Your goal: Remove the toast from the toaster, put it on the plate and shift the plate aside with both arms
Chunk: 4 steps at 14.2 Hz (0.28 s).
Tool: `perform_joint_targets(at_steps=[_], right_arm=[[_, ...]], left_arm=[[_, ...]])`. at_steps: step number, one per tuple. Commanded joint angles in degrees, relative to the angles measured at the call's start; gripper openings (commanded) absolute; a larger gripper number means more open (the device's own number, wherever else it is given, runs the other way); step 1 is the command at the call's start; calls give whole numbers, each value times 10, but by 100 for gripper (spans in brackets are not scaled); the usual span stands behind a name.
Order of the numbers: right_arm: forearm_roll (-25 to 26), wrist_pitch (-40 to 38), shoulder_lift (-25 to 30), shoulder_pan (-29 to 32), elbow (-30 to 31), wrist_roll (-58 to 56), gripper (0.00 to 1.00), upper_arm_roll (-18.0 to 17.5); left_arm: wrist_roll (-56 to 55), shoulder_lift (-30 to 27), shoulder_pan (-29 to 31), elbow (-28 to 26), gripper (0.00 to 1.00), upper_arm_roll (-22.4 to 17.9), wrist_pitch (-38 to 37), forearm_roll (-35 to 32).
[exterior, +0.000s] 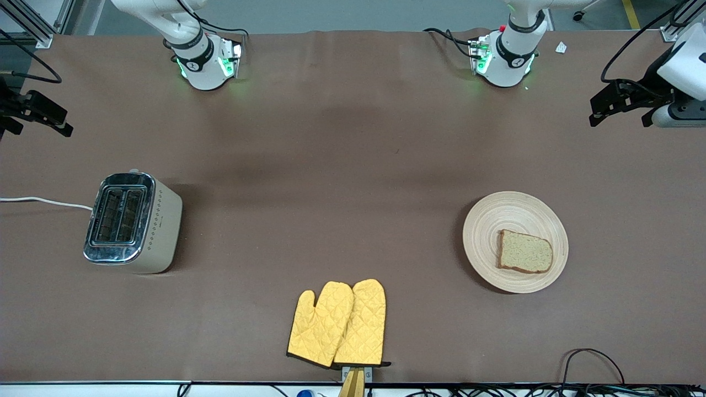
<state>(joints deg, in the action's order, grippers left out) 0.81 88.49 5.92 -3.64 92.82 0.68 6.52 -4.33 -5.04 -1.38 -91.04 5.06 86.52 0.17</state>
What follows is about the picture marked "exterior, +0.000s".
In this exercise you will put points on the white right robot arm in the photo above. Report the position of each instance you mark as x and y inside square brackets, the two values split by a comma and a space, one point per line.
[204, 66]

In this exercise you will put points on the small white paper scrap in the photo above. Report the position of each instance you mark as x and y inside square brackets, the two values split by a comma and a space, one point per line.
[561, 47]

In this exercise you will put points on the round wooden plate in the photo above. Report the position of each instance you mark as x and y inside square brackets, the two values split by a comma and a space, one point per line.
[496, 215]

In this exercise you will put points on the brown table cover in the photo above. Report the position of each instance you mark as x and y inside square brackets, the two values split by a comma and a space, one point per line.
[441, 138]

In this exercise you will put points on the aluminium frame profile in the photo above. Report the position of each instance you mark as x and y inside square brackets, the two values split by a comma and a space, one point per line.
[38, 36]
[670, 33]
[63, 16]

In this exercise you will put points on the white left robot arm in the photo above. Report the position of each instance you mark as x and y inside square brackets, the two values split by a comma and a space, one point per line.
[510, 60]

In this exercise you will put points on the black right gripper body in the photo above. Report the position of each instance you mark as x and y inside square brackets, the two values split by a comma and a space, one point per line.
[11, 106]

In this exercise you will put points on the grey metal bracket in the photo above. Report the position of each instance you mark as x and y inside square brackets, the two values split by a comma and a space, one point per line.
[368, 374]

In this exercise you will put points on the cream and chrome toaster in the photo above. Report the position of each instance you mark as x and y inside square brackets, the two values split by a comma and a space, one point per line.
[160, 231]

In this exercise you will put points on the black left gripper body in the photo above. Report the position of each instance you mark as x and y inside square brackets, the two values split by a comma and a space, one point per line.
[654, 80]

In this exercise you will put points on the yellow quilted oven mitt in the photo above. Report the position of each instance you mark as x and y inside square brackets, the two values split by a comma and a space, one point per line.
[320, 325]
[364, 325]

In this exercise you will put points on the slice of toast bread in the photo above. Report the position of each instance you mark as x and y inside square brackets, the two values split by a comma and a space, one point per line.
[524, 252]

